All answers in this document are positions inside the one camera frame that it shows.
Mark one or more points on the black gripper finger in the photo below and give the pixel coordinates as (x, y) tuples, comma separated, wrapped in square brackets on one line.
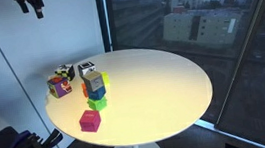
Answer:
[(20, 3), (37, 6)]

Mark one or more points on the pink block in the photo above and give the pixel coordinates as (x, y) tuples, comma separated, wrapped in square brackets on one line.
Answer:
[(90, 121)]

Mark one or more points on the black white block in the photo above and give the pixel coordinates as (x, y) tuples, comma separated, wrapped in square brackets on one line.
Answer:
[(86, 68)]

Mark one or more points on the purple clown face block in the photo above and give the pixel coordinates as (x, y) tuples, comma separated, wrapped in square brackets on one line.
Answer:
[(59, 87)]

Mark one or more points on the gray block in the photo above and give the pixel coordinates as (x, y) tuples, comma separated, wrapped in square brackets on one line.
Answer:
[(93, 81)]

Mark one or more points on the orange block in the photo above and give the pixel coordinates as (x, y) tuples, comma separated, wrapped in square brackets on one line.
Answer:
[(84, 90)]

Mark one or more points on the yellow-green block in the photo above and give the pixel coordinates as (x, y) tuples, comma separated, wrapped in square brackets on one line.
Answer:
[(105, 78)]

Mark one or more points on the blue block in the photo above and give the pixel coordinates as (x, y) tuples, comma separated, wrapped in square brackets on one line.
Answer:
[(97, 94)]

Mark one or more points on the green block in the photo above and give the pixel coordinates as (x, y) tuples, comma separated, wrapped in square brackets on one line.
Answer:
[(97, 104)]

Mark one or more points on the black white toy cube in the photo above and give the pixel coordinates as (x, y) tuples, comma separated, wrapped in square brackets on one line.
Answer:
[(65, 71)]

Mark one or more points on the black clamp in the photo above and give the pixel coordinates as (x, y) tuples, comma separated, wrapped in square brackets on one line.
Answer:
[(53, 138)]

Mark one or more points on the blue clamp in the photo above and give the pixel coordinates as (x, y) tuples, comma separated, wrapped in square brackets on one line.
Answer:
[(19, 140)]

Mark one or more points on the slanted dark window bar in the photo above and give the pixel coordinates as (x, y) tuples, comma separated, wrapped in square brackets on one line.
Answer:
[(247, 47)]

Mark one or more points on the white window sill strip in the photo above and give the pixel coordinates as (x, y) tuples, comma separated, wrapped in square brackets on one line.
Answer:
[(226, 133)]

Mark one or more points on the dark window frame post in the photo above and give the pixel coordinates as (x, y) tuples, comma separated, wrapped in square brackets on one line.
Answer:
[(102, 18)]

